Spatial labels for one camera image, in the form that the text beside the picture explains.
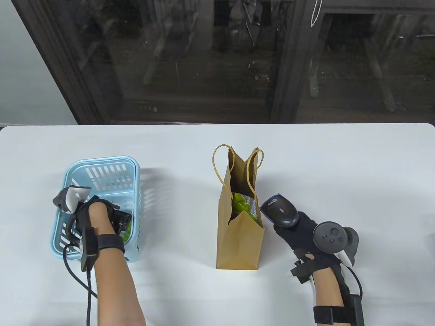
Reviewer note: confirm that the grey blue barcode scanner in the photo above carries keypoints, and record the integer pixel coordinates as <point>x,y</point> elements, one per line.
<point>283,212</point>

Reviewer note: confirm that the person's left forearm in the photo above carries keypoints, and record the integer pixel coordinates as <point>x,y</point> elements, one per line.
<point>114,292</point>

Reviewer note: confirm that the person's right forearm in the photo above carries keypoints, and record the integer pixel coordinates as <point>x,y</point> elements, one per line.
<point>328,293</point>

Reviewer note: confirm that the brown paper bag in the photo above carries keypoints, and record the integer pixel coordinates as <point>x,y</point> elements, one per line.
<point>239,248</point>

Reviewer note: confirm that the black white left hand controller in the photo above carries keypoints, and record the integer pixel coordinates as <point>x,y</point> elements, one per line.
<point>76,198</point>

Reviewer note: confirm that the person's right hand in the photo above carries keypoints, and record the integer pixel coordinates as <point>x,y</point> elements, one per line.
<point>299,237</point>

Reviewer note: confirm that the black white right hand controller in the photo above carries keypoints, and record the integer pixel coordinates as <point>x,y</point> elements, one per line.
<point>329,237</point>

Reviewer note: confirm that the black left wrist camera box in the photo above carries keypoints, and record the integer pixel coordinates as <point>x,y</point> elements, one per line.
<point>89,249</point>

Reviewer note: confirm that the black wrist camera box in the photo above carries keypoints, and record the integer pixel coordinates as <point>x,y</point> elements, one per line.
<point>356,312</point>
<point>89,249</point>

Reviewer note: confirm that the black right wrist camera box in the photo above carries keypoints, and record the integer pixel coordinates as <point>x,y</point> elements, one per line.
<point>356,312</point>

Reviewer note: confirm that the window frame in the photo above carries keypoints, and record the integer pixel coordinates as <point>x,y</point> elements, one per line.
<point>294,68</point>

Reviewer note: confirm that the light blue plastic basket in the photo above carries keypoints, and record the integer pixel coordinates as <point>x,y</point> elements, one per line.
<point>137,210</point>

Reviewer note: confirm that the person's left hand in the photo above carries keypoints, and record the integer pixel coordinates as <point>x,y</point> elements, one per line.
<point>81,217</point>

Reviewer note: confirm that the green chips bag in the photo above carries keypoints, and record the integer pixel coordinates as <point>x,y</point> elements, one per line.
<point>241,203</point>
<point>127,234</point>

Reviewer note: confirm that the black white hand controller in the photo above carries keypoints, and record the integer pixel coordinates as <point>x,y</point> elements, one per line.
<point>329,237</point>
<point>76,198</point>

